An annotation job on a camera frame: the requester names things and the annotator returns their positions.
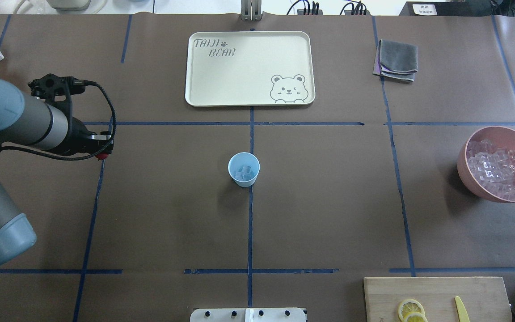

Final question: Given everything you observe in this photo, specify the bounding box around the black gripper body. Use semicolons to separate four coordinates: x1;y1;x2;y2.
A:
27;74;98;156

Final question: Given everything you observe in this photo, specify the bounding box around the red strawberry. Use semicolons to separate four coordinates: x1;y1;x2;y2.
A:
95;153;109;161

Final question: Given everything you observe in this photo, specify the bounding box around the light blue plastic cup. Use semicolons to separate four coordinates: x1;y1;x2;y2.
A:
228;152;260;188

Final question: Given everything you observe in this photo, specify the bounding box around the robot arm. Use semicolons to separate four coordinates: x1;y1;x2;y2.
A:
0;74;117;266

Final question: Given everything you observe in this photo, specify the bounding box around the pink bowl of ice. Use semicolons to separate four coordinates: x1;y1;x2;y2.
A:
456;126;515;203

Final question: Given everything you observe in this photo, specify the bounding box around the cream bear serving tray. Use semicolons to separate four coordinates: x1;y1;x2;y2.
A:
185;31;316;107

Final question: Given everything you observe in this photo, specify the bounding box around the grey folded cloth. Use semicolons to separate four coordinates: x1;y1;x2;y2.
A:
372;39;419;82

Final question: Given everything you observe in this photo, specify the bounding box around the lemon slice top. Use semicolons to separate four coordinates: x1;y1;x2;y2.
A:
397;298;426;322

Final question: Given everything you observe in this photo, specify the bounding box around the lemon slice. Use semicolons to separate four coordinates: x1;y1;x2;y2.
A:
403;312;428;322
397;298;426;322

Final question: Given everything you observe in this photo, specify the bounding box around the yellow plastic knife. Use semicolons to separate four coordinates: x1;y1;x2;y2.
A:
454;296;470;322

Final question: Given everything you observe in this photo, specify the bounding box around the wooden cutting board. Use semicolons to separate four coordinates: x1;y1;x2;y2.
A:
363;277;512;322

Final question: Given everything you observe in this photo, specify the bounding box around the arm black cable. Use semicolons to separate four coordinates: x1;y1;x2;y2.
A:
0;80;117;161

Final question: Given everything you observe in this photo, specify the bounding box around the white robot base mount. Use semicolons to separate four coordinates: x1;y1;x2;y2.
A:
190;307;308;322

